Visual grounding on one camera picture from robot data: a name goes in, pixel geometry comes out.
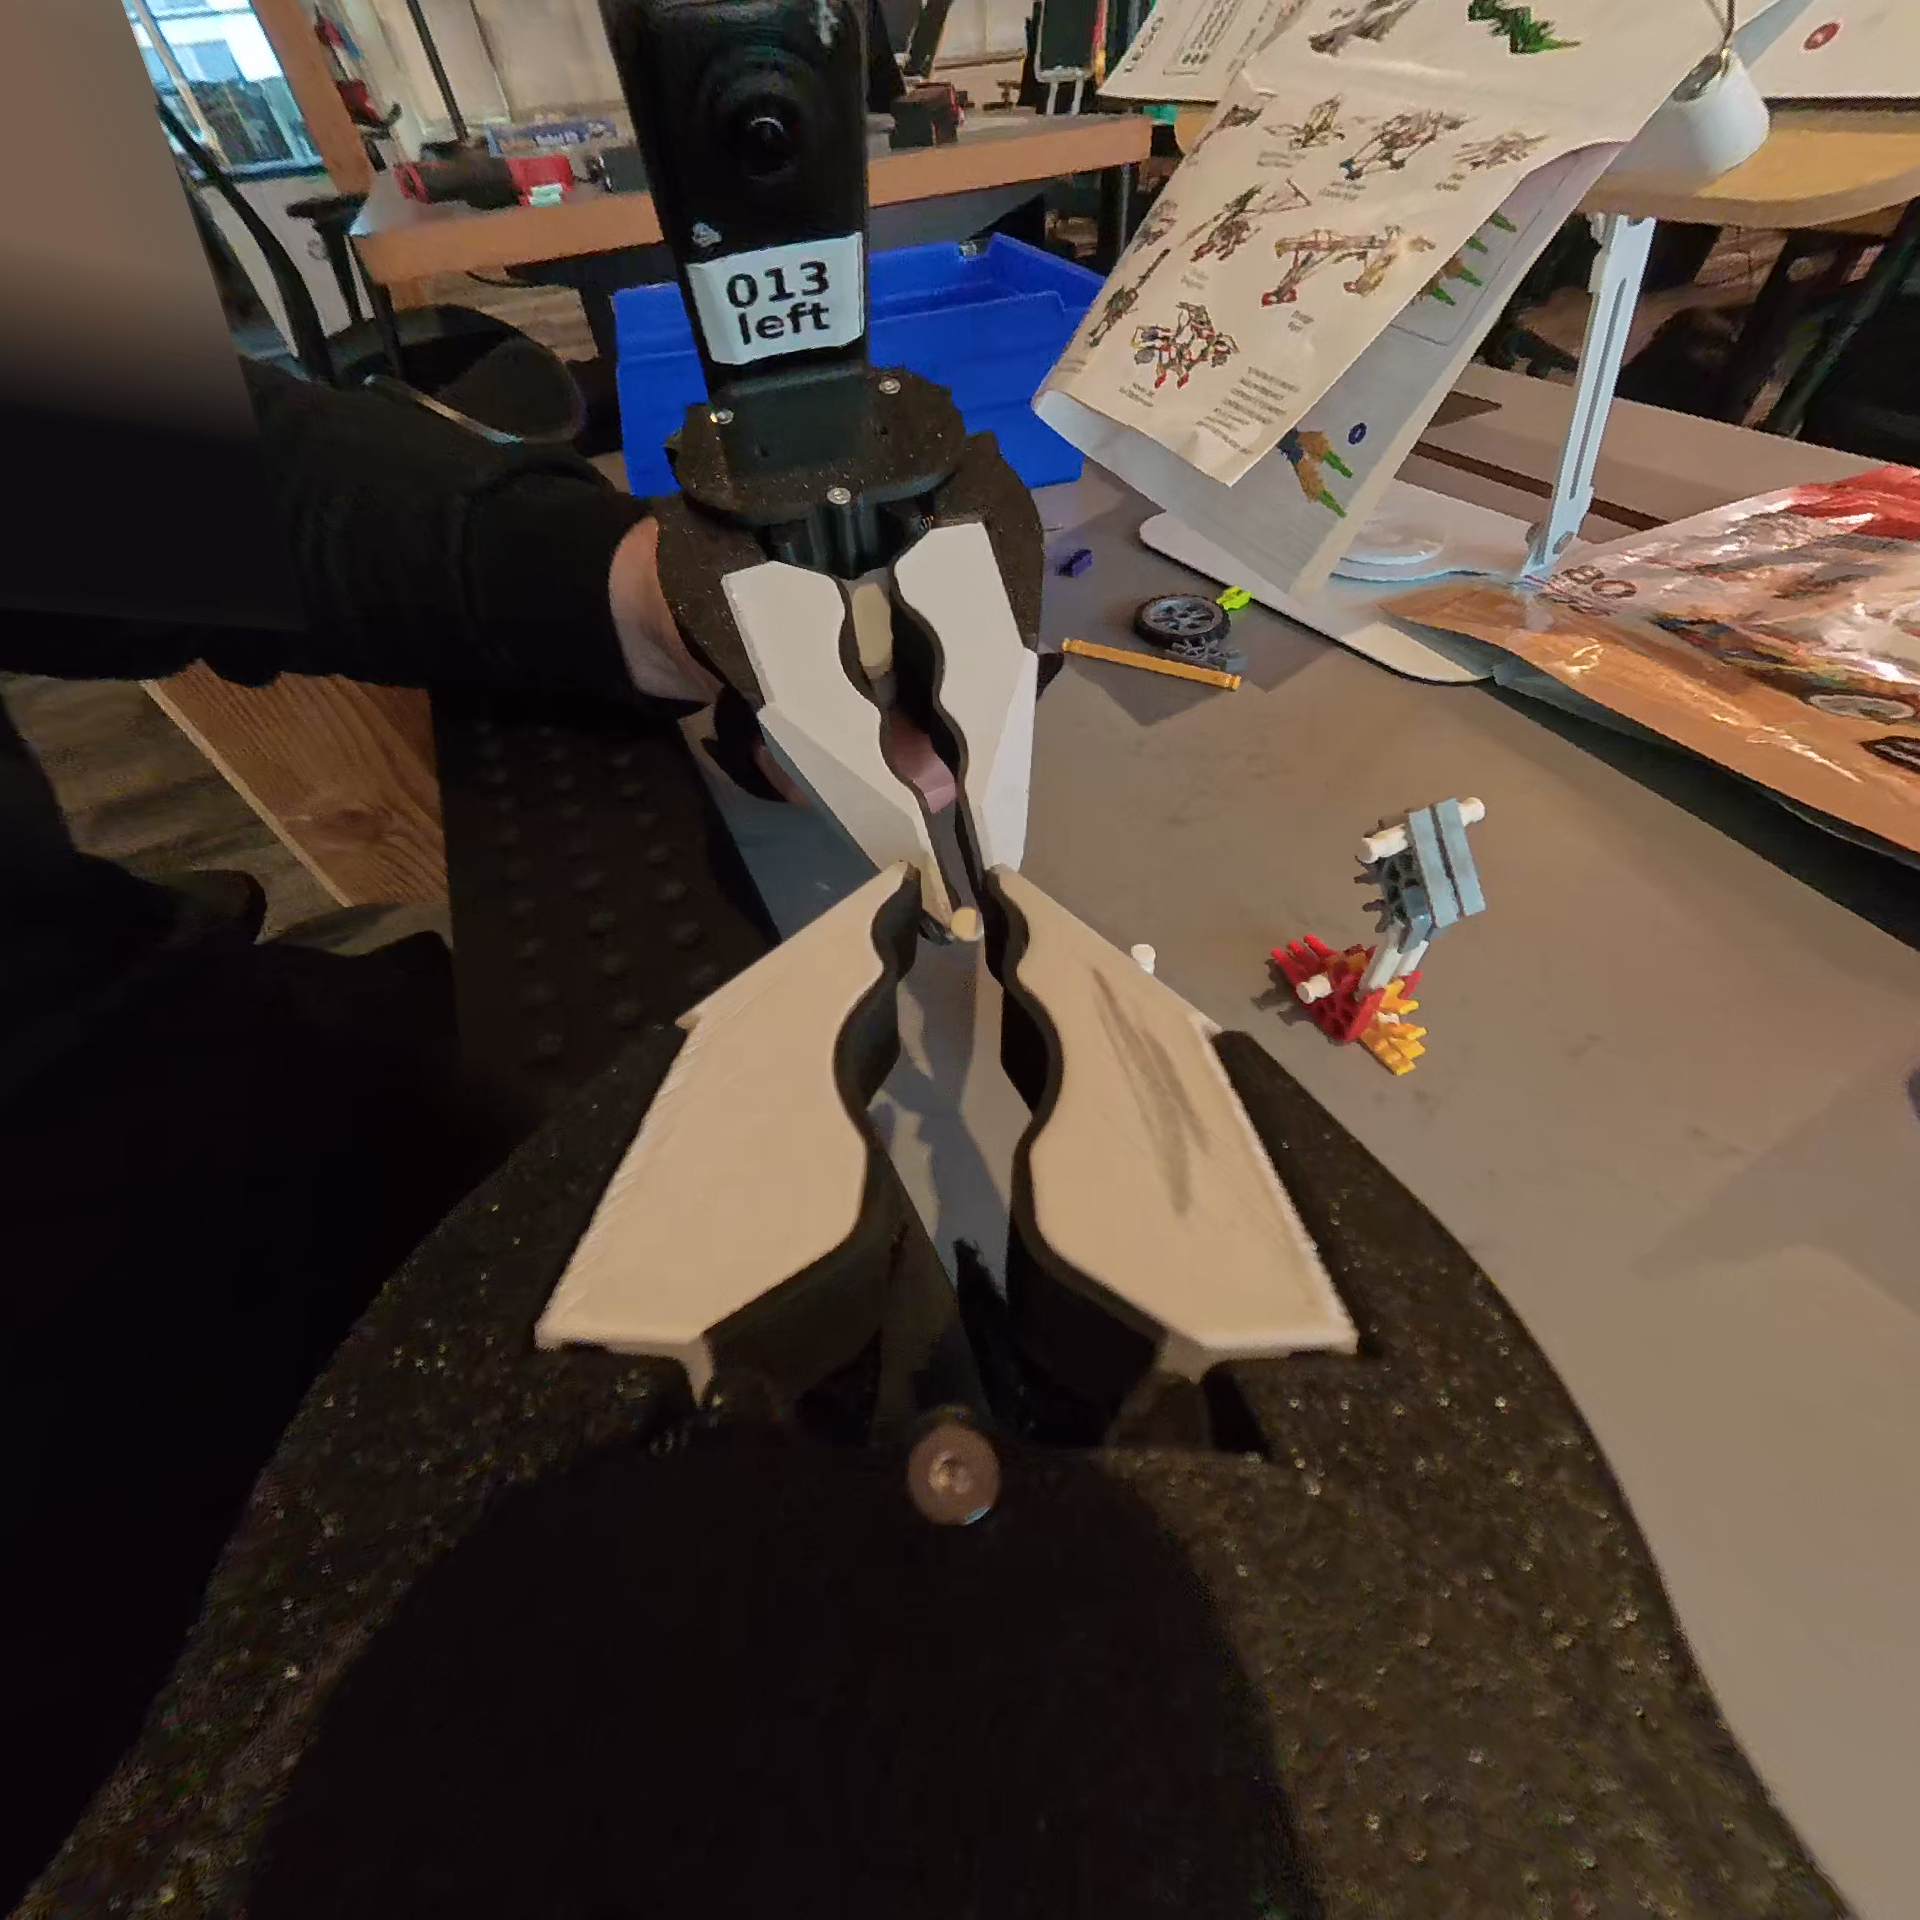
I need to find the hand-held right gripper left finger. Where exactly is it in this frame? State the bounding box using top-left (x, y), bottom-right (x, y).
top-left (533, 861), bottom-right (926, 1408)

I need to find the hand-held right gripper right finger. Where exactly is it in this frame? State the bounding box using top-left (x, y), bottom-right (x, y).
top-left (981, 865), bottom-right (1362, 1380)

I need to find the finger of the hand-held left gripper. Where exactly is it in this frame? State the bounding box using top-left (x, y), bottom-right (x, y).
top-left (718, 560), bottom-right (941, 942)
top-left (894, 523), bottom-right (1043, 882)

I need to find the small red toy assembly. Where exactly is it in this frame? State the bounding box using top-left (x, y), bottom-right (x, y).
top-left (1268, 932), bottom-right (1427, 1075)

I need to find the blue plastic bin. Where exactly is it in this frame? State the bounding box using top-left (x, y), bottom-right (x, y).
top-left (609, 229), bottom-right (1109, 497)

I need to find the person's left forearm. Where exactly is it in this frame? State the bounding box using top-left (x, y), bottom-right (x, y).
top-left (0, 348), bottom-right (665, 709)

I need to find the person's left hand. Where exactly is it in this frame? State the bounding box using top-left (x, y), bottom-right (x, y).
top-left (605, 513), bottom-right (712, 707)

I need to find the long yellow toy rod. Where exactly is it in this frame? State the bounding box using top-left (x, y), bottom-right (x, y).
top-left (1057, 636), bottom-right (1246, 693)

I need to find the wooden desk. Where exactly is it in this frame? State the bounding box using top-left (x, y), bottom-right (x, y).
top-left (348, 114), bottom-right (1157, 289)

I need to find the white round disc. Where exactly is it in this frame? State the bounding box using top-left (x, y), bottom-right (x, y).
top-left (1331, 515), bottom-right (1457, 582)

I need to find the wooden side panel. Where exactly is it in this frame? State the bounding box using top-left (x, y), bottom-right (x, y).
top-left (137, 664), bottom-right (455, 912)

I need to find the toy model instruction sheet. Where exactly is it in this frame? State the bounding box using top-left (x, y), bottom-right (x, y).
top-left (1029, 0), bottom-right (1920, 491)

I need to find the shiny plastic bag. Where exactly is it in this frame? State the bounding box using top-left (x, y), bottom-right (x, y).
top-left (1375, 462), bottom-right (1920, 860)

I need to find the round wooden table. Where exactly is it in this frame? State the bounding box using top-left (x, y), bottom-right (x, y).
top-left (1577, 85), bottom-right (1920, 237)

